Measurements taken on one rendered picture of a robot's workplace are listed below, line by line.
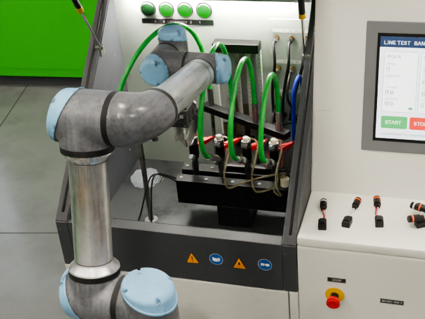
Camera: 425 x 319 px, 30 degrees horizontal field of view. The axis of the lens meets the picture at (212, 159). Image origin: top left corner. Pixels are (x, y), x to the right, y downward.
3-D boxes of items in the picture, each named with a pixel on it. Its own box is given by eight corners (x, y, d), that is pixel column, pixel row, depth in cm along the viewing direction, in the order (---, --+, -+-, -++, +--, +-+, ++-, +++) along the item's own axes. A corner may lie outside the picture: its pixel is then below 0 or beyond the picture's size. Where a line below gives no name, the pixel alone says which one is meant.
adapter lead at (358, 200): (349, 228, 207) (349, 222, 206) (341, 227, 208) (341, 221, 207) (362, 203, 216) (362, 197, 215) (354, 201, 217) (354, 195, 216)
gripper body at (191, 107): (163, 128, 217) (158, 89, 211) (173, 113, 224) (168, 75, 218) (190, 130, 215) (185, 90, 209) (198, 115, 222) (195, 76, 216)
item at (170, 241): (76, 265, 234) (67, 222, 226) (83, 256, 238) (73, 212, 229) (283, 291, 217) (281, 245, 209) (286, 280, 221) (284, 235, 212)
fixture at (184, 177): (180, 221, 242) (175, 179, 234) (190, 202, 250) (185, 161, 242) (290, 232, 232) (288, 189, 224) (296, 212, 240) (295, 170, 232)
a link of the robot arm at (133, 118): (154, 106, 154) (232, 42, 196) (104, 101, 157) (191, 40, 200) (158, 161, 158) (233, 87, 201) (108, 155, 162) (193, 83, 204)
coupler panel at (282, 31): (270, 115, 248) (265, 22, 231) (272, 110, 251) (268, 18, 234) (312, 118, 244) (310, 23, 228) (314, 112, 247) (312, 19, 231)
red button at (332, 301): (322, 311, 212) (322, 295, 209) (325, 300, 215) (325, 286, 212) (342, 313, 210) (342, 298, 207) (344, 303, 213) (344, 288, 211)
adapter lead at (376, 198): (383, 228, 206) (384, 221, 205) (375, 228, 207) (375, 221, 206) (380, 200, 217) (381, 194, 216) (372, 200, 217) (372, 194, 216)
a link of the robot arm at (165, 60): (177, 61, 192) (192, 43, 201) (135, 59, 195) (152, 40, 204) (180, 90, 196) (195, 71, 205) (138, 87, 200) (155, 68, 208)
